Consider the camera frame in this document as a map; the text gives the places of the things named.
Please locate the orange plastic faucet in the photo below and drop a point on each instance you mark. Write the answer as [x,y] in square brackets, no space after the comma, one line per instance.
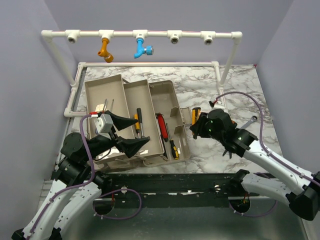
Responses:
[103,52]

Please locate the brown translucent tool box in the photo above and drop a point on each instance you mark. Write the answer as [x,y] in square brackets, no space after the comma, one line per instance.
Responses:
[152,98]

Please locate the silver combination wrench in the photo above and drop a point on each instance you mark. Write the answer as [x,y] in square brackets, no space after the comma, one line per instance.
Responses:
[252,120]

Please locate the white PVC pipe frame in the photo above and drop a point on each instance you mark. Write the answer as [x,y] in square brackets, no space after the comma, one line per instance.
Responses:
[72,36]

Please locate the blue plastic faucet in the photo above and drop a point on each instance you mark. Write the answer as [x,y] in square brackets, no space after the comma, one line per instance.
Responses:
[143,50]

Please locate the yellow short screwdriver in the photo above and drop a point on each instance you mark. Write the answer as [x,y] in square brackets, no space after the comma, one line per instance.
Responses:
[137,125]

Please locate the black long screwdriver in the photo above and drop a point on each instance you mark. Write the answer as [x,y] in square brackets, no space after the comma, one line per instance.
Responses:
[161,135]

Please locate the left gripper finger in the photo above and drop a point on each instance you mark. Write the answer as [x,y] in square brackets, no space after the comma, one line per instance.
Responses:
[122,122]
[130,147]

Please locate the claw hammer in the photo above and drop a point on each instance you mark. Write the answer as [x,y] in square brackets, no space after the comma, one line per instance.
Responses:
[139,113]

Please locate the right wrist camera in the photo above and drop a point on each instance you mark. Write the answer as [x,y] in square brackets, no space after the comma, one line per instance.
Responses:
[217,104]

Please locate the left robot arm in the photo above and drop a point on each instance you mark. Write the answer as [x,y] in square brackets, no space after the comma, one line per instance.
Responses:
[76,183]

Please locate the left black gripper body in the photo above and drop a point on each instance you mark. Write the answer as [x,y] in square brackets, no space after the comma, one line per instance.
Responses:
[113,137]

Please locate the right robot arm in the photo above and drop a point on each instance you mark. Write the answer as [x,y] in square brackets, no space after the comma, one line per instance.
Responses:
[293,186]

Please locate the red utility knife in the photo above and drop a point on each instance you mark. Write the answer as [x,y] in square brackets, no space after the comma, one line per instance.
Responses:
[162,126]

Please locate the green handled screwdriver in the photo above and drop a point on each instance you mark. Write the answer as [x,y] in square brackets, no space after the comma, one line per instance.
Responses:
[112,105]

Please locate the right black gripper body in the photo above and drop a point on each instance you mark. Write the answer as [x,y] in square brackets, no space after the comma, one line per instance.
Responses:
[204,129]

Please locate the black needle nose pliers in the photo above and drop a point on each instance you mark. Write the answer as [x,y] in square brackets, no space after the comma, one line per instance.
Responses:
[227,152]

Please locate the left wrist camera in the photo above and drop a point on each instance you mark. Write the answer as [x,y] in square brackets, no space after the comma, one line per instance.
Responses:
[103,123]

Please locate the yellow black screwdriver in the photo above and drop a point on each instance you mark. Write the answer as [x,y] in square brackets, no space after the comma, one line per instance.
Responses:
[173,148]

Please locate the black metal base rail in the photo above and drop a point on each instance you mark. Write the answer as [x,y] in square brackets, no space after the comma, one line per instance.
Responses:
[171,190]

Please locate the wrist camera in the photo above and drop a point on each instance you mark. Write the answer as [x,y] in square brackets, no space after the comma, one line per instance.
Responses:
[217,104]
[103,123]

